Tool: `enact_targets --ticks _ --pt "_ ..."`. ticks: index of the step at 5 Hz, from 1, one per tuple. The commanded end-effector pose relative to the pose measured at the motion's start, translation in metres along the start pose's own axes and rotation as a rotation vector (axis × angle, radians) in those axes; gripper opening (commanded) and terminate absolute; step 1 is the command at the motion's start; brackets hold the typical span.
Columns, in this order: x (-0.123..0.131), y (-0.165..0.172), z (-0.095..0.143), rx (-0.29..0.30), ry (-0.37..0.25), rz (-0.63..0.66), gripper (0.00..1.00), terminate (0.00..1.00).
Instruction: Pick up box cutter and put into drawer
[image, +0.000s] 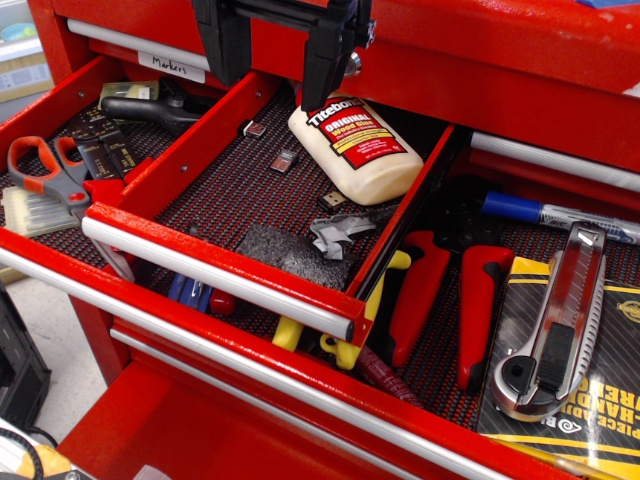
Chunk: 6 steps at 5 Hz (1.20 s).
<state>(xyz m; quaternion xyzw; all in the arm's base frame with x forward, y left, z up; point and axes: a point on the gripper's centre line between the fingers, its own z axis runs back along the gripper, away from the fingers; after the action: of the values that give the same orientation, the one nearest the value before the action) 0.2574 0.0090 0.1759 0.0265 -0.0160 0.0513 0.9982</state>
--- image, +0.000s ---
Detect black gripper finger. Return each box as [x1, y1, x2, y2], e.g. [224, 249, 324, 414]
[192, 0, 250, 86]
[301, 1, 376, 112]

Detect silver box cutter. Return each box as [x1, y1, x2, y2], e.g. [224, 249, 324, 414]
[490, 221, 606, 422]

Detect silver drawer lock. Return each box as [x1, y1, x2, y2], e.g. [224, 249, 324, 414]
[344, 52, 362, 78]

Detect small open red drawer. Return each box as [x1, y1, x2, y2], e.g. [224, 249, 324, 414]
[83, 72, 454, 344]

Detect large open red drawer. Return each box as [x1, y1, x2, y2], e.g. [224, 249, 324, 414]
[1, 51, 639, 479]

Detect black equipment box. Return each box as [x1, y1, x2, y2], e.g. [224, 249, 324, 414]
[1, 285, 51, 429]

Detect white Markers label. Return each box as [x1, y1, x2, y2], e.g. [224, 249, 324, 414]
[137, 51, 208, 84]

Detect green blade packet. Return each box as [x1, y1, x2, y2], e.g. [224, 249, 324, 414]
[98, 80, 160, 109]

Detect small red silver chip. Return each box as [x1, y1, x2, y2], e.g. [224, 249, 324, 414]
[242, 120, 266, 138]

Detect Titebond wood glue bottle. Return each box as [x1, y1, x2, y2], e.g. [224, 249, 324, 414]
[288, 92, 423, 206]

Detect small dark red chip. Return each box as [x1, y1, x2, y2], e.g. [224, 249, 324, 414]
[270, 149, 299, 174]

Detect small black usb dongle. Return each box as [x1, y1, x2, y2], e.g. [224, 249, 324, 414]
[318, 191, 346, 212]

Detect crumpled grey tape piece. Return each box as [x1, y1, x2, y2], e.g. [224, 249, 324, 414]
[310, 214, 376, 261]

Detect black sandpaper sheet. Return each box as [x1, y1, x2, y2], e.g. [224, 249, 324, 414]
[236, 224, 358, 290]

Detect orange grey scissors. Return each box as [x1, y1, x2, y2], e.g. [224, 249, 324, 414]
[7, 136, 91, 222]

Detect blue cap marker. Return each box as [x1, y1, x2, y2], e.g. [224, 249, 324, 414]
[480, 191, 639, 245]

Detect red tool chest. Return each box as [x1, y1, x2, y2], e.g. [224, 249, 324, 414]
[17, 1, 639, 479]

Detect clear plastic bit case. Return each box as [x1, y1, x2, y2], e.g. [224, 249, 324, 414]
[1, 186, 79, 238]

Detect black yellow wrench package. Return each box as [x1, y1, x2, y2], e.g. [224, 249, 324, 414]
[476, 257, 639, 479]

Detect black wire stripper tool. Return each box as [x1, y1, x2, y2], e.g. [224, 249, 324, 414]
[67, 106, 139, 180]

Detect red handled crimping pliers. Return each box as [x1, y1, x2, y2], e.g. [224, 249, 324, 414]
[381, 175, 514, 392]

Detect blue handled tool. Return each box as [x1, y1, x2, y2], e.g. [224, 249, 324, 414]
[168, 273, 212, 313]

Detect yellow handled tool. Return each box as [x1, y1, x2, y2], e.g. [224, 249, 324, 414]
[271, 249, 412, 371]

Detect dark red screwdriver handle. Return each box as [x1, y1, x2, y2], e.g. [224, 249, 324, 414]
[355, 346, 424, 408]

